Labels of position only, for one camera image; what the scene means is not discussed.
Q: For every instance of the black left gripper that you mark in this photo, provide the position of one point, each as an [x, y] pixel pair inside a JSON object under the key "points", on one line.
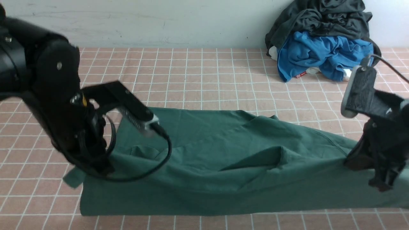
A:
{"points": [[52, 92]]}

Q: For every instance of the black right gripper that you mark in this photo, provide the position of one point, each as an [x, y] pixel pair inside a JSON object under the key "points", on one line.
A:
{"points": [[383, 145]]}

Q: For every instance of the green long-sleeved shirt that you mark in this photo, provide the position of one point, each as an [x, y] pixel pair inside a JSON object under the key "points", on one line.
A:
{"points": [[233, 162]]}

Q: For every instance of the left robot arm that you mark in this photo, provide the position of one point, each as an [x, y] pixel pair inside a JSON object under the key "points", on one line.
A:
{"points": [[13, 64]]}

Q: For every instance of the blue crumpled garment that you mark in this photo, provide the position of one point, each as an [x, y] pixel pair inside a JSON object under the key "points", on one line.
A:
{"points": [[333, 56]]}

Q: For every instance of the dark grey crumpled garment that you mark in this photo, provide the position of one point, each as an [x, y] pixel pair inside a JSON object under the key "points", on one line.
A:
{"points": [[322, 18]]}

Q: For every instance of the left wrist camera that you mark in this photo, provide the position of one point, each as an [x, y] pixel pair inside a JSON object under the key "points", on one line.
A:
{"points": [[114, 95]]}

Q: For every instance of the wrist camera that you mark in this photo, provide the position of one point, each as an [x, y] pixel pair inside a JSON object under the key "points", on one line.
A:
{"points": [[114, 95], [361, 92]]}

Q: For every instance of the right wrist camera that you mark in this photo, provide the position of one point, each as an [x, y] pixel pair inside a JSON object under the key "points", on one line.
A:
{"points": [[361, 92]]}

